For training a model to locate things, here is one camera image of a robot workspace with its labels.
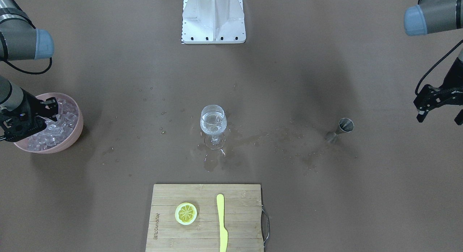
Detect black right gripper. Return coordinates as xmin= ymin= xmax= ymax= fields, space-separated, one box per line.
xmin=1 ymin=89 xmax=59 ymax=142

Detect steel jigger cup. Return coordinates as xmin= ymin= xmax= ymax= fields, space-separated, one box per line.
xmin=325 ymin=118 xmax=354 ymax=143

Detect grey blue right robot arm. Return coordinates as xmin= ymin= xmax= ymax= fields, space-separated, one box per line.
xmin=0 ymin=0 xmax=59 ymax=142

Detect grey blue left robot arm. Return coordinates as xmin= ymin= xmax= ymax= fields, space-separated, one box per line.
xmin=404 ymin=0 xmax=462 ymax=36

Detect clear ice cubes pile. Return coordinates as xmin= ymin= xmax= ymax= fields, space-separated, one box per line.
xmin=27 ymin=98 xmax=79 ymax=151

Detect clear wine glass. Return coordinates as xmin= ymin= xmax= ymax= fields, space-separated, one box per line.
xmin=200 ymin=105 xmax=227 ymax=150

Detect pink bowl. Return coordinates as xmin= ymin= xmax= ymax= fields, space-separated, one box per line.
xmin=14 ymin=93 xmax=83 ymax=154

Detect yellow lemon slice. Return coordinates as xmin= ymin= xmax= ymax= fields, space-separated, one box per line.
xmin=175 ymin=202 xmax=198 ymax=226

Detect yellow plastic knife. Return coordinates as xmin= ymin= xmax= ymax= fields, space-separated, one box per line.
xmin=216 ymin=194 xmax=229 ymax=252

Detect bamboo cutting board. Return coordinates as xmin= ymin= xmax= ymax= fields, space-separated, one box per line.
xmin=145 ymin=183 xmax=267 ymax=252

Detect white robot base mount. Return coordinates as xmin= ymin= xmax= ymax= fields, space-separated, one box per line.
xmin=181 ymin=0 xmax=246 ymax=44

